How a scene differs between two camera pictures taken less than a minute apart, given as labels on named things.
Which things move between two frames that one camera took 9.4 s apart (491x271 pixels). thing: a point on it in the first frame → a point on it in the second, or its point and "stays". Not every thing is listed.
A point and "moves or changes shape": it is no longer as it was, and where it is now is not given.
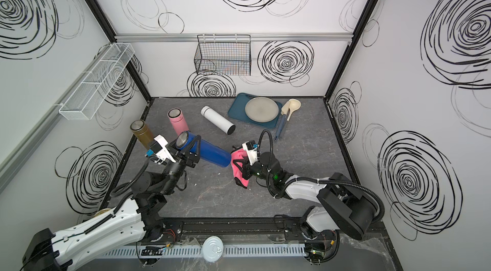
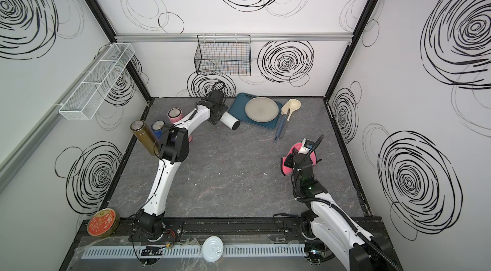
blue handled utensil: x=284 y=111 stays
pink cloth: x=239 y=154 → x=293 y=149
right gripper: x=247 y=168 → x=291 y=159
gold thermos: x=139 y=128 stays
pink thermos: x=178 y=120 stays
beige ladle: x=294 y=105 stays
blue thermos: x=210 y=153 → x=156 y=126
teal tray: x=237 y=110 stays
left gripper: x=181 y=156 → x=224 y=108
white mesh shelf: x=93 y=85 stays
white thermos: x=217 y=119 moves or changes shape
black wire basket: x=224 y=55 stays
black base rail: x=249 y=230 stays
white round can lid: x=212 y=248 stays
